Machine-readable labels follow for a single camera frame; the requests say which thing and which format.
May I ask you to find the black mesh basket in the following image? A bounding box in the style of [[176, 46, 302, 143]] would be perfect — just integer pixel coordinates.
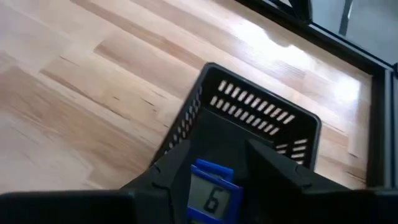
[[149, 62, 322, 175]]

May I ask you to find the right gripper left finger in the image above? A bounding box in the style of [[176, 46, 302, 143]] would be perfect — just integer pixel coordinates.
[[121, 139, 200, 224]]

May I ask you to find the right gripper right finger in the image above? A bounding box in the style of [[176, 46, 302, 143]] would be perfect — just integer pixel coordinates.
[[242, 138, 349, 224]]

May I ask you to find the black aluminium table frame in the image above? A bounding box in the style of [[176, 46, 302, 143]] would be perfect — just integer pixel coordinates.
[[236, 0, 398, 190]]

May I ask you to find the blue digital timer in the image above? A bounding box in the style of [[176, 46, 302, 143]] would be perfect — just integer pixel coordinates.
[[185, 157, 244, 224]]

